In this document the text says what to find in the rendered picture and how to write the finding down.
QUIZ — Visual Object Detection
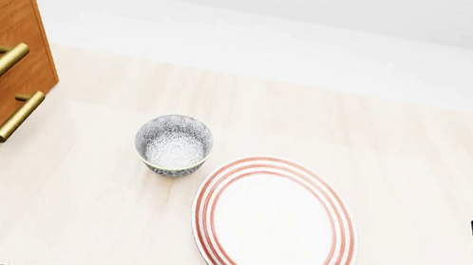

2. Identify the grey patterned bowl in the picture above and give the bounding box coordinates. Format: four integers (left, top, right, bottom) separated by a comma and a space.
129, 107, 219, 184

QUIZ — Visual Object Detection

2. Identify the white plate with red rings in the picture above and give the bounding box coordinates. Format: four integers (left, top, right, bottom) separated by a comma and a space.
181, 144, 372, 265

